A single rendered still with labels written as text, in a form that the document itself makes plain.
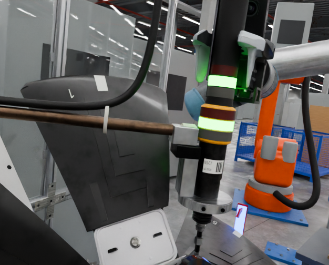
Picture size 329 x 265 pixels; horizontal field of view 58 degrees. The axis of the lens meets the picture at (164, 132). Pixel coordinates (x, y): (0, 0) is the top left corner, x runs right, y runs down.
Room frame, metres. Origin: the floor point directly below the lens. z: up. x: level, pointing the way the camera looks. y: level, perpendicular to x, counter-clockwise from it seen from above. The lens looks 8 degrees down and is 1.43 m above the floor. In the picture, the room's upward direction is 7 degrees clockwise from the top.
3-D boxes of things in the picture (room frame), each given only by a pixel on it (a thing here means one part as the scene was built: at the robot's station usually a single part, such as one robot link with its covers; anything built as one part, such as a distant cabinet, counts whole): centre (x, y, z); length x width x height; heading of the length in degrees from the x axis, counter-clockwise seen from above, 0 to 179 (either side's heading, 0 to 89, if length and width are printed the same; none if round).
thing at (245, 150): (7.29, -2.51, 0.49); 1.27 x 0.88 x 0.98; 137
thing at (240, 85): (0.47, -0.11, 1.48); 0.12 x 0.08 x 0.09; 155
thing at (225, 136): (0.37, -0.06, 1.39); 0.04 x 0.04 x 0.01
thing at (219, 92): (0.37, -0.06, 1.44); 0.03 x 0.03 x 0.01
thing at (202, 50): (0.39, -0.04, 1.48); 0.09 x 0.03 x 0.06; 145
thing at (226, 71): (0.37, -0.06, 1.47); 0.03 x 0.03 x 0.01
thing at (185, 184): (0.37, -0.05, 1.35); 0.09 x 0.07 x 0.10; 100
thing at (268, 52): (0.41, -0.11, 1.50); 0.09 x 0.05 x 0.02; 165
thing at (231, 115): (0.37, -0.06, 1.41); 0.04 x 0.04 x 0.01
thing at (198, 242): (0.37, -0.06, 1.24); 0.01 x 0.01 x 0.05
